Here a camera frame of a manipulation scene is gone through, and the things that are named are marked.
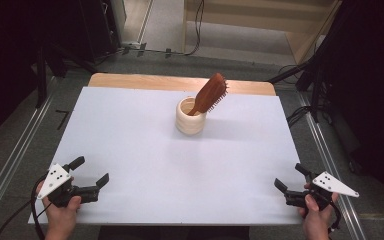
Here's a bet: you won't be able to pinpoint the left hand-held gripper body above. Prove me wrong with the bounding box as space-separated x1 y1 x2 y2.
36 163 100 208

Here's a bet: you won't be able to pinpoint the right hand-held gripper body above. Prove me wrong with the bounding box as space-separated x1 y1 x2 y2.
284 171 360 212

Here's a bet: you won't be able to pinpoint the cream wooden cup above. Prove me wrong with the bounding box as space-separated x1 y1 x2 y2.
175 96 208 136

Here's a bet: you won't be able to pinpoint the brown wooden hairbrush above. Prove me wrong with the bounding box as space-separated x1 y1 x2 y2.
187 72 230 117

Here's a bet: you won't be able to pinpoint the person's right hand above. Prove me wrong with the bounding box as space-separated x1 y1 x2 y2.
298 193 339 235

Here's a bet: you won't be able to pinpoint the person's left hand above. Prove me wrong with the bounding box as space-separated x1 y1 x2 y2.
35 181 83 235

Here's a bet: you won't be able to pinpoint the white board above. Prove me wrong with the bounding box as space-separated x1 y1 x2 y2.
28 86 302 226

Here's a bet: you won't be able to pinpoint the black tripod stand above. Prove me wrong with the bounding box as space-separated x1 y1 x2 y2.
268 49 331 124

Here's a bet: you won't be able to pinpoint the person's dark clothed legs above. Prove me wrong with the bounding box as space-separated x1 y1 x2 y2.
98 225 252 240

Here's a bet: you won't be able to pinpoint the black metal stand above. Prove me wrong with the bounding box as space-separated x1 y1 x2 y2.
34 41 98 108

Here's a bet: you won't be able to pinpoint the light wooden table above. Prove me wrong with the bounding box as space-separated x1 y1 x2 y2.
88 73 277 97

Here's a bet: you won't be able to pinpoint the black curtain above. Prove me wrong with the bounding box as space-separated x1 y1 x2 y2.
319 0 384 221

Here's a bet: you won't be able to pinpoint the white power strip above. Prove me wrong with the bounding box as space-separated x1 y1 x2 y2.
121 41 142 50

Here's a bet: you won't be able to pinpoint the black cabinet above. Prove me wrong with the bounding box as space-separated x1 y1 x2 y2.
78 0 123 65

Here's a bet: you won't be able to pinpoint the light wooden furniture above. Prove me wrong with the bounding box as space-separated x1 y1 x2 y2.
181 0 343 65

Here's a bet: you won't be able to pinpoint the aluminium floor rail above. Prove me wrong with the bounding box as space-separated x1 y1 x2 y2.
298 92 368 240
0 94 56 231

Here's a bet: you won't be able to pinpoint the thick black gripper cable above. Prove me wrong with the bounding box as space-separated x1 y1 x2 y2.
29 173 48 240

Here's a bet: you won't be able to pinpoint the black floor cables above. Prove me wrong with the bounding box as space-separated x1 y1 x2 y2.
285 105 313 128

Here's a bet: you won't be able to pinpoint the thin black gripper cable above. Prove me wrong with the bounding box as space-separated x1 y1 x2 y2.
0 201 53 240

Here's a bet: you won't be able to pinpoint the black hanging cable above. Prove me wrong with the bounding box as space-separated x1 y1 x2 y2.
183 0 205 57

